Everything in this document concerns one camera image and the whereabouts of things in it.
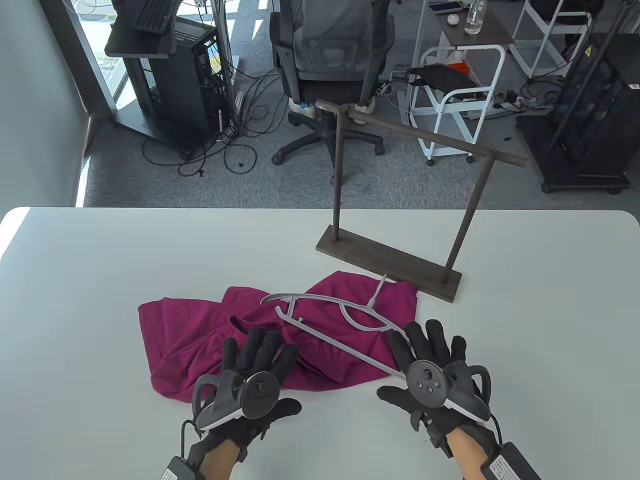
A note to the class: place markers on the person's right hand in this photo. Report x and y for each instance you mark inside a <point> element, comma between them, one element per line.
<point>430,340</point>

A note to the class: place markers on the person's left hand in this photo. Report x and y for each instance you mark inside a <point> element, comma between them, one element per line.
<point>260,350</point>

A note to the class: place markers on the magenta shorts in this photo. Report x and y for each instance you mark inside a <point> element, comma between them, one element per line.
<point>190,340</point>

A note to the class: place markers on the grey plastic hanger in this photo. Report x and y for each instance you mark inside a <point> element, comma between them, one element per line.
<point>315,296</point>

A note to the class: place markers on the person's right forearm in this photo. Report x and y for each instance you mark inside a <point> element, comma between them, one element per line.
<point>465,455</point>

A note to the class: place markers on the person's left forearm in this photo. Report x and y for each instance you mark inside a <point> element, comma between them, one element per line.
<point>217,460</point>

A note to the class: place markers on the grey tracking controller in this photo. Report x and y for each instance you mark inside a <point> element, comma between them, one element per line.
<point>425,382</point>
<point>257,395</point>

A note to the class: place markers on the dark wooden hanging rack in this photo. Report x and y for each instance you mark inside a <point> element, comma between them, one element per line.
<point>390,262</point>

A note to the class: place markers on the black labelled sensor box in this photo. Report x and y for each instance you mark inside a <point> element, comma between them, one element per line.
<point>177,470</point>
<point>510,465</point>

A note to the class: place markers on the white rolling cart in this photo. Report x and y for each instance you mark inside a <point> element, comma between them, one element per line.
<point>439,105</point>

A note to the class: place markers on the white power strip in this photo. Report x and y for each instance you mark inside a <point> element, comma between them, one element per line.
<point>515,102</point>

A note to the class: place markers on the black bag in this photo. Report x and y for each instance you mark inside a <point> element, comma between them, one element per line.
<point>445,77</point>

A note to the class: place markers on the black wheeled equipment rack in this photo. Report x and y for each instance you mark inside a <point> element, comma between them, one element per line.
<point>590,125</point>

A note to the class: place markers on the black mesh office chair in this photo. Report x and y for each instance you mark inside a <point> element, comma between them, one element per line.
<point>320,85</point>

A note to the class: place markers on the orange box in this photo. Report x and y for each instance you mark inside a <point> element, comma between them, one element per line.
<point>459,67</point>

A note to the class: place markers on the black computer tower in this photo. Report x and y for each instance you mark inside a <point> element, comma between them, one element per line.
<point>185,75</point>

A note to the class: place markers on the brown side table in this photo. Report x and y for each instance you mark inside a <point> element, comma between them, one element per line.
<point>495,35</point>

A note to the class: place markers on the small white round device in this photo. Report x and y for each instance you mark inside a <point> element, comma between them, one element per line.
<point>453,19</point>

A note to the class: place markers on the clear water bottle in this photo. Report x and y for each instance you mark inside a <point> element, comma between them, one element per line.
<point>475,20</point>

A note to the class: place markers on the black monitor stand cart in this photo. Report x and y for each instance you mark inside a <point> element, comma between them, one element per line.
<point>140,47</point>

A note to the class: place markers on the flat smartphone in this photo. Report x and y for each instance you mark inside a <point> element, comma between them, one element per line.
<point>445,7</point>

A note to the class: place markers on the black keyboard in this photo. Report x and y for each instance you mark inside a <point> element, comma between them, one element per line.
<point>155,15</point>

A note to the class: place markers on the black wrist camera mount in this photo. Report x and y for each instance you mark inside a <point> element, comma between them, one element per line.
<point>440,440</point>

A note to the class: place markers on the white metal frame cart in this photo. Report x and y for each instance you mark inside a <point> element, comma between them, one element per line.
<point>565,28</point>

